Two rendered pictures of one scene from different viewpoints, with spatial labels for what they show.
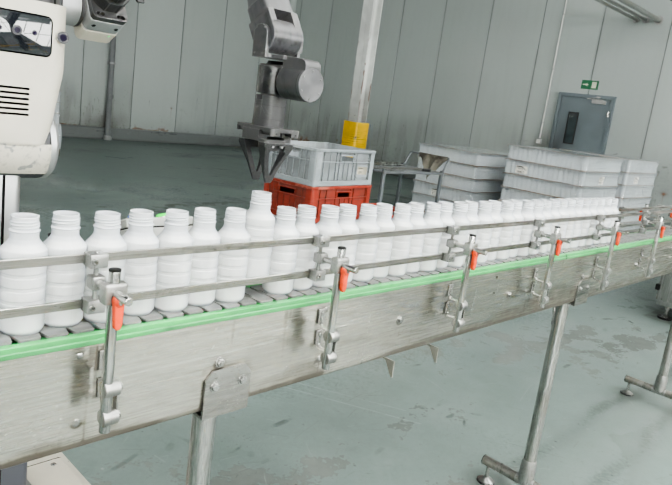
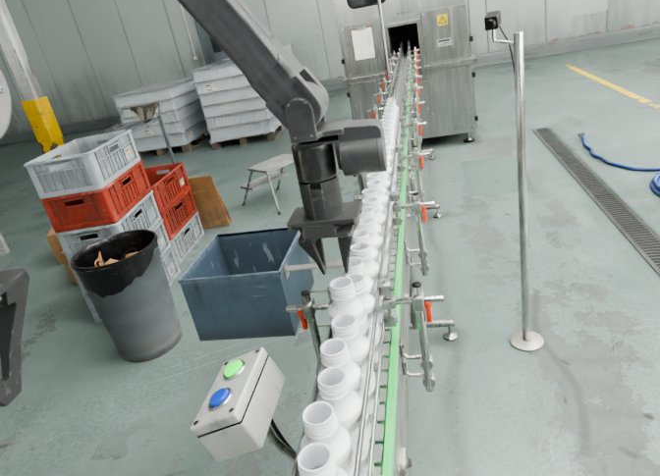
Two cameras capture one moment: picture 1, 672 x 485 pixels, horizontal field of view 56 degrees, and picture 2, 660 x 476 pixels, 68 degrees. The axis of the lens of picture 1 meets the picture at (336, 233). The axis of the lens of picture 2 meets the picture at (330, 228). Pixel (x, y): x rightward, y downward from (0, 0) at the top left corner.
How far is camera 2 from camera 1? 77 cm
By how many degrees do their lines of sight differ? 31
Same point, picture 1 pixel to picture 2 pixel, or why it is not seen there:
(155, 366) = not seen: outside the picture
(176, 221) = (344, 390)
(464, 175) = (166, 110)
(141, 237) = (340, 443)
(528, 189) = (223, 101)
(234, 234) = (360, 347)
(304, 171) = (84, 179)
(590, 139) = not seen: hidden behind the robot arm
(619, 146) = not seen: hidden behind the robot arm
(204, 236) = (353, 376)
